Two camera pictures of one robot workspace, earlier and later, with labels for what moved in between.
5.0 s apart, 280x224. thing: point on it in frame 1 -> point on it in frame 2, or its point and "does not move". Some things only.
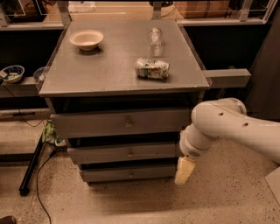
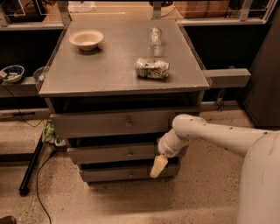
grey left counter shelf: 25,88 does not move
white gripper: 189,150 -> 164,148
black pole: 24,189 does not move
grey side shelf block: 227,78 does not move
